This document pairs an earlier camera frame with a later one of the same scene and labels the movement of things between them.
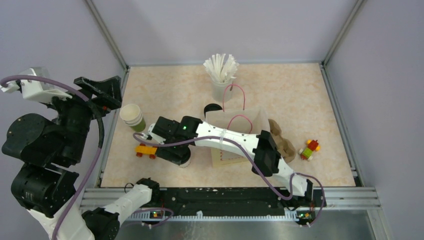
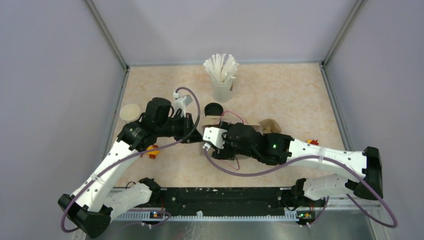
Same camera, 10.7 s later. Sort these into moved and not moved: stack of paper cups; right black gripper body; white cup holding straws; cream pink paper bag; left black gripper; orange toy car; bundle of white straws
Moved: right black gripper body; left black gripper; cream pink paper bag
Not moved: white cup holding straws; orange toy car; stack of paper cups; bundle of white straws
